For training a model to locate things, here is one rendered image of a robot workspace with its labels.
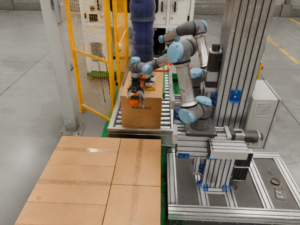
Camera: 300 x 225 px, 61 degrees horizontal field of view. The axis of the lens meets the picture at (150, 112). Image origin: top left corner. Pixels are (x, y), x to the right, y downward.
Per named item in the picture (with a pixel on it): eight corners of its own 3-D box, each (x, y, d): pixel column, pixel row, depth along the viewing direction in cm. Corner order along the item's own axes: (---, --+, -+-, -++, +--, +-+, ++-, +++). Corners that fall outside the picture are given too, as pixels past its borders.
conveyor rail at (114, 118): (131, 62, 465) (131, 52, 455) (134, 62, 465) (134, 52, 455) (109, 142, 270) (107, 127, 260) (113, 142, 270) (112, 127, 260)
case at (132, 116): (129, 101, 316) (128, 71, 295) (161, 102, 314) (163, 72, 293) (122, 129, 266) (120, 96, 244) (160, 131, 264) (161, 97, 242)
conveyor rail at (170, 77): (167, 63, 463) (167, 52, 453) (169, 63, 463) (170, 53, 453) (170, 144, 269) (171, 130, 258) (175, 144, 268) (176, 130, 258)
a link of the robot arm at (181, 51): (206, 118, 175) (193, 37, 158) (192, 127, 166) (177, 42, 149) (192, 116, 184) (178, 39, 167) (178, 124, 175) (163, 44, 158)
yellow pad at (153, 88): (148, 76, 283) (148, 72, 280) (157, 77, 282) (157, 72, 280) (145, 90, 254) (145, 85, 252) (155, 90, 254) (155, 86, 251)
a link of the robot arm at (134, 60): (135, 60, 189) (127, 57, 194) (135, 74, 195) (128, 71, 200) (143, 58, 193) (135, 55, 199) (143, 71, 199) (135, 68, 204)
